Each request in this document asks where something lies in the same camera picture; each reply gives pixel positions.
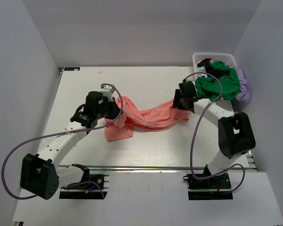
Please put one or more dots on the white t shirt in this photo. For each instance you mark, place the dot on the white t shirt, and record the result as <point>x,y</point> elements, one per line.
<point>201,72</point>

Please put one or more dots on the lavender t shirt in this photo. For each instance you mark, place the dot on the lavender t shirt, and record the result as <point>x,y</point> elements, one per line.
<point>244,93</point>

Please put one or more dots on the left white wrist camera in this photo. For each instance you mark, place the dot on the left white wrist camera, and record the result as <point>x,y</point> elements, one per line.
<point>107,91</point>

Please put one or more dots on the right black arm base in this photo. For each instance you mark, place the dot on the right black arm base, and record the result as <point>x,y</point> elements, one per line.
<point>217,188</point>

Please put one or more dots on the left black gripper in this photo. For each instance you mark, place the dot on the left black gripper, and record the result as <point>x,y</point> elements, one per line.
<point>115,108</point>

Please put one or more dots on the green t shirt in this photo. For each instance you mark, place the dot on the green t shirt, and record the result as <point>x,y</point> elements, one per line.
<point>211,87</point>

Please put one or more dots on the blue table label sticker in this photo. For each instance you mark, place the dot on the blue table label sticker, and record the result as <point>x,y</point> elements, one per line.
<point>71,68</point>

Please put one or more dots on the aluminium table edge rail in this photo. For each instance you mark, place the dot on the aluminium table edge rail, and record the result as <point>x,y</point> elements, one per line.
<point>252,167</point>

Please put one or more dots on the black t shirt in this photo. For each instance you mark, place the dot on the black t shirt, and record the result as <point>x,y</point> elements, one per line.
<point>216,68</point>

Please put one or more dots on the salmon pink t shirt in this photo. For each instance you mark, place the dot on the salmon pink t shirt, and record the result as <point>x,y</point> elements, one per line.
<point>158,118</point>

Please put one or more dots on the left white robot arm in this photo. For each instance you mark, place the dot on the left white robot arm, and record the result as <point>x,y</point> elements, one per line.
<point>41,174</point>

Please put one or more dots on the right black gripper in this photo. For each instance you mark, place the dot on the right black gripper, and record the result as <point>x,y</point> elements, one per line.
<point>177,104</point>

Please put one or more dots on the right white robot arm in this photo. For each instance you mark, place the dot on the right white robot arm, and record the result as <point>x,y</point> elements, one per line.
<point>235,134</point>

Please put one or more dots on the white plastic laundry basket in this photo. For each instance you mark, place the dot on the white plastic laundry basket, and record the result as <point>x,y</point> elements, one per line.
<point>228,59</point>

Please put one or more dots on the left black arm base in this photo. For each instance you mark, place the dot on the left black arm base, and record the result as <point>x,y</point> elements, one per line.
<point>78,182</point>

